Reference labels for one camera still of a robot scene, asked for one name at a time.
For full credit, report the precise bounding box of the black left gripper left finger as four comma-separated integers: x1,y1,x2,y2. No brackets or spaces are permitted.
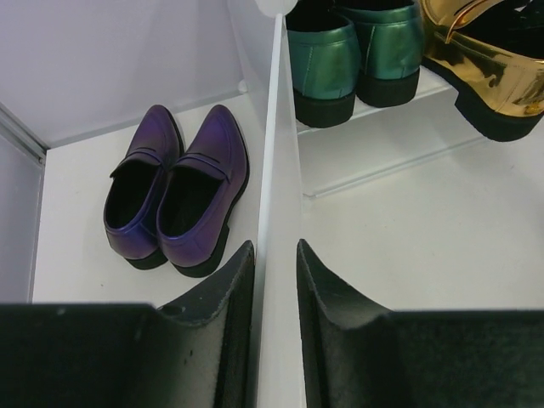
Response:
1,241,255,407

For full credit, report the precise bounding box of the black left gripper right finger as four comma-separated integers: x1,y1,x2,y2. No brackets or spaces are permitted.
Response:
297,240,543,407

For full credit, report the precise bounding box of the white cabinet door panel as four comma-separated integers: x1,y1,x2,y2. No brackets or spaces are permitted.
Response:
252,14,306,407

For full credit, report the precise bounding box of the green loafer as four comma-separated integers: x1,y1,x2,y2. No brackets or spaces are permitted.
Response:
286,2,361,128
334,0,424,108

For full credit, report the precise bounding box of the gold pointed shoe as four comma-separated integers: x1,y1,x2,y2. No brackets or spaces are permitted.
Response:
420,0,543,142

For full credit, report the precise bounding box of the white plastic shoe cabinet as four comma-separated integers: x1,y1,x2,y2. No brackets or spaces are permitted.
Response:
228,1,543,201

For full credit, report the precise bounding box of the purple loafer right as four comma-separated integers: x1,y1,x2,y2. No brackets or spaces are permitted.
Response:
156,105,250,278

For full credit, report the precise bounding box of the purple loafer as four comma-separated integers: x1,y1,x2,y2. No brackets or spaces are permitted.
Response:
103,105,184,270
156,105,250,278

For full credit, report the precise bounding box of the purple loafer left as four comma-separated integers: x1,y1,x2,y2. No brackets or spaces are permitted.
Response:
103,105,184,270

